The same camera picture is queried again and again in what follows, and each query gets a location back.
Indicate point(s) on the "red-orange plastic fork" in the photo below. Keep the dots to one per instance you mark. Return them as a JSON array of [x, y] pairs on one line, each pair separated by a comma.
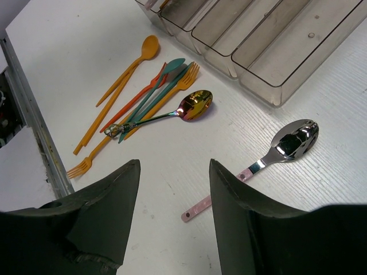
[[131, 103]]

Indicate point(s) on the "yellow-orange fork near organizer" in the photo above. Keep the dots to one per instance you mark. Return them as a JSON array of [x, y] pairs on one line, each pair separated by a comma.
[[172, 91]]

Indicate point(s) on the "orange plastic spoon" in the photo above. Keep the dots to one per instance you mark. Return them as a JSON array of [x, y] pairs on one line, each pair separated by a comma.
[[149, 50]]

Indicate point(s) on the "orange plastic chopstick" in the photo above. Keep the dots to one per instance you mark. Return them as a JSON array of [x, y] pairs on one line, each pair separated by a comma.
[[103, 113]]

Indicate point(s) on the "clear four-compartment utensil organizer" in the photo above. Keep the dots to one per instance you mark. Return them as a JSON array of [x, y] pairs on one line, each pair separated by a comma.
[[269, 47]]

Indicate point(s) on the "pink-handled metal spoon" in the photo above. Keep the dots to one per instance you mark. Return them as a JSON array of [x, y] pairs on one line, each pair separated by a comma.
[[290, 143]]

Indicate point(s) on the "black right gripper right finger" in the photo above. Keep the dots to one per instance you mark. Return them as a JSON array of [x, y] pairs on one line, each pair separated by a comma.
[[258, 235]]

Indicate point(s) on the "iridescent rainbow metal spoon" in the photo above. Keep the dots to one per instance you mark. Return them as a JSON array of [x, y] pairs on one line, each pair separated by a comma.
[[191, 107]]

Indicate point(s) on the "teal plastic knife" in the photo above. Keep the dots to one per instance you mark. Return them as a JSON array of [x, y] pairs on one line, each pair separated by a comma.
[[160, 97]]

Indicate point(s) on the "orange plastic knife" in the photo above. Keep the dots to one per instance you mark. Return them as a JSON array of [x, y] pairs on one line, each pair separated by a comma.
[[164, 3]]

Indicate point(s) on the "aluminium table edge rail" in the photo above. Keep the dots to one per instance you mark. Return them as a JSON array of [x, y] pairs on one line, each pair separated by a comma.
[[32, 117]]

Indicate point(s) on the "yellow-orange fork near edge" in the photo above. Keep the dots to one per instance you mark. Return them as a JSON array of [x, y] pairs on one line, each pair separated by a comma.
[[86, 164]]

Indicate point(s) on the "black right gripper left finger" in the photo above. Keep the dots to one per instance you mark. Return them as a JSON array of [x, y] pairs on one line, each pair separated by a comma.
[[83, 233]]

